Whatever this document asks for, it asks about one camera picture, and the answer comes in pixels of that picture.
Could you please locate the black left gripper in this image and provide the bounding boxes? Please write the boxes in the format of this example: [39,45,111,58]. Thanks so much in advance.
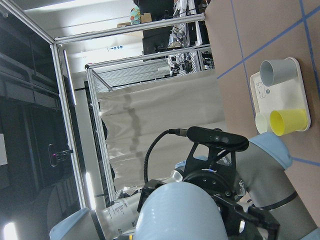
[136,170,281,240]

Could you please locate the light blue plastic cup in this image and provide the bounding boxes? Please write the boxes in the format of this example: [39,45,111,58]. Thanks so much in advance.
[133,182,228,240]

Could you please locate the pale green plastic cup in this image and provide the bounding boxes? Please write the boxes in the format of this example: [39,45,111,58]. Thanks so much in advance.
[255,112,272,134]

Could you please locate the grey plastic cup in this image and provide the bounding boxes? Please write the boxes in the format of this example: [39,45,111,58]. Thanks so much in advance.
[260,58,298,87]

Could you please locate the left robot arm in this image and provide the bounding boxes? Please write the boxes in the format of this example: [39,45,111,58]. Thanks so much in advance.
[49,127,320,240]

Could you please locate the yellow plastic cup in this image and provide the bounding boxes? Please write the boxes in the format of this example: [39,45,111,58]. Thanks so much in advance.
[269,108,308,136]

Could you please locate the white plastic tray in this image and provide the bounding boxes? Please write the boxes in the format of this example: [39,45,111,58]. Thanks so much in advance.
[250,57,311,132]

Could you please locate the grey plastic curtain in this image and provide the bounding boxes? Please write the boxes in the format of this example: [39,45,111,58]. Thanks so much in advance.
[98,70,227,191]

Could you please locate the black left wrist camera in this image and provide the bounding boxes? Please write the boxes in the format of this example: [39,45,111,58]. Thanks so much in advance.
[186,126,249,152]

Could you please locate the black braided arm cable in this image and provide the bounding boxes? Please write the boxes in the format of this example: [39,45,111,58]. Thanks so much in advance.
[143,128,189,183]

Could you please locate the aluminium cage frame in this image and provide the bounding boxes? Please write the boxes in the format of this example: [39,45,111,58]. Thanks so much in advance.
[0,0,216,211]

